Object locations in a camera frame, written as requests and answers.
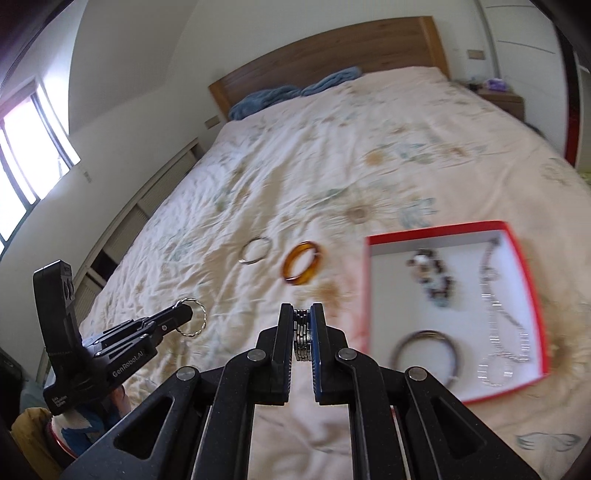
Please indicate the blue pillow right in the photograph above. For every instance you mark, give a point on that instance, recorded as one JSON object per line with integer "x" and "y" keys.
{"x": 332, "y": 80}

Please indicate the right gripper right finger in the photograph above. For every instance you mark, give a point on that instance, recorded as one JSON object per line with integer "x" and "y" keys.
{"x": 404, "y": 425}

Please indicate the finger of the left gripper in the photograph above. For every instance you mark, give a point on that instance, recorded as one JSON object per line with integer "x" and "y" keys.
{"x": 153, "y": 327}

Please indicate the wooden headboard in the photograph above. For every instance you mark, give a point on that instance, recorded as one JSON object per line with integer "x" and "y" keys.
{"x": 372, "y": 46}

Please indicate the white wardrobe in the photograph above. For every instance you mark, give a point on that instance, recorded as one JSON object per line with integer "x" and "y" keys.
{"x": 540, "y": 65}

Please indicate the blue pillow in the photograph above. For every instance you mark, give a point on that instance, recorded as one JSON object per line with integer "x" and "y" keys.
{"x": 262, "y": 99}
{"x": 332, "y": 80}

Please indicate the wooden nightstand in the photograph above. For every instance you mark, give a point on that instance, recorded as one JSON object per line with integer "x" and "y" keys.
{"x": 509, "y": 102}

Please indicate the red white jewelry box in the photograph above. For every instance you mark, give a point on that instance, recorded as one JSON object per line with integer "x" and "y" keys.
{"x": 469, "y": 281}

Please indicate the thin silver bangle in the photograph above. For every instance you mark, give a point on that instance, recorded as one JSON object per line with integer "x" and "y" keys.
{"x": 255, "y": 250}

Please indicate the blue pillow left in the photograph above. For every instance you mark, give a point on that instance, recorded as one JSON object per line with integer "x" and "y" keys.
{"x": 262, "y": 99}

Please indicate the low white radiator cabinet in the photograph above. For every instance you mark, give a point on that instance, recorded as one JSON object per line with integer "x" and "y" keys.
{"x": 120, "y": 234}

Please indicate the dark brown bangle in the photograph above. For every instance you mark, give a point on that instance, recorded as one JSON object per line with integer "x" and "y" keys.
{"x": 432, "y": 350}

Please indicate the window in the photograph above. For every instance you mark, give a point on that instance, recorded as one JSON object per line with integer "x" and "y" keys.
{"x": 35, "y": 155}

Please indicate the purple tissue box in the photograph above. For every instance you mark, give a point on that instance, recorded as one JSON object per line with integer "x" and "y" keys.
{"x": 496, "y": 85}

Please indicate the floral cream bed duvet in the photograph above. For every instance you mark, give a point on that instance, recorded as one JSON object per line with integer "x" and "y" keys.
{"x": 392, "y": 151}

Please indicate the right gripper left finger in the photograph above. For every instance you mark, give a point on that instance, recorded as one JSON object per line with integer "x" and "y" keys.
{"x": 197, "y": 425}

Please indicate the gloved left hand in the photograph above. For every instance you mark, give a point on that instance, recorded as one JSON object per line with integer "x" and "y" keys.
{"x": 76, "y": 430}

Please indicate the amber orange bangle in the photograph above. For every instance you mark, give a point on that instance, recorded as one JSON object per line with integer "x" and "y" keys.
{"x": 302, "y": 263}

